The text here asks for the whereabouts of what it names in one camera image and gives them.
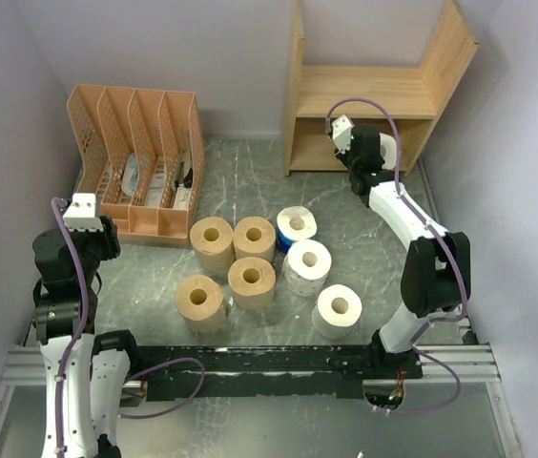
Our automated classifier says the peach plastic file organizer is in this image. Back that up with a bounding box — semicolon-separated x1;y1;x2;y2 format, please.
67;84;205;246

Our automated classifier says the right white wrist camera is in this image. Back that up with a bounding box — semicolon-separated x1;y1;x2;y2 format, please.
330;114;354;154

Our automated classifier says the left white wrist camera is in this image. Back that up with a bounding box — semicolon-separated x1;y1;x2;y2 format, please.
63;193;103;232

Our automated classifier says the white patterned roll front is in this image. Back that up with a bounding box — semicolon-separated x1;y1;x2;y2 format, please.
380;133;398;171

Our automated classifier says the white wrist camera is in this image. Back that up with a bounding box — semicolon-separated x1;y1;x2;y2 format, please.
63;193;103;232
330;114;354;154

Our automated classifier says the wooden two-tier shelf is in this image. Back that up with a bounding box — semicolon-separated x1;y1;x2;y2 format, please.
282;1;479;175

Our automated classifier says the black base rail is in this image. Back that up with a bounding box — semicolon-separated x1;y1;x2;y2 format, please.
139;343;423;402

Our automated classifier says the brown roll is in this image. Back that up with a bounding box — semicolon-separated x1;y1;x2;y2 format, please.
176;275;227;333
228;257;277;310
190;217;235;273
233;217;277;262

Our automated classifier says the white patterned roll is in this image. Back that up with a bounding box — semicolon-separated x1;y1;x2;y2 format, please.
380;133;398;171
282;239;332;297

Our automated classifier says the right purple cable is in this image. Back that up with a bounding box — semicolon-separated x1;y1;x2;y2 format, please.
324;97;471;415

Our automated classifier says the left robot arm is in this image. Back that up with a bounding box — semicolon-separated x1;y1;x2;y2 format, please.
32;216;142;457

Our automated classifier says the blue white roll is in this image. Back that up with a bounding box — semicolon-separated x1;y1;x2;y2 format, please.
276;206;318;256

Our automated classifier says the purple cable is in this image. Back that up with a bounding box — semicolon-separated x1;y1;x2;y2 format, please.
51;198;90;454
324;97;471;415

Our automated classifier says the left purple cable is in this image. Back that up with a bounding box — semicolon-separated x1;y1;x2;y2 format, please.
51;198;90;454

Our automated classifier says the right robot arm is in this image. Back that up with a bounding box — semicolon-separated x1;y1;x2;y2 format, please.
328;116;471;380

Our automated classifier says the plain white roll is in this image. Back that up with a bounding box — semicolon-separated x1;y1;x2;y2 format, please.
312;284;362;340

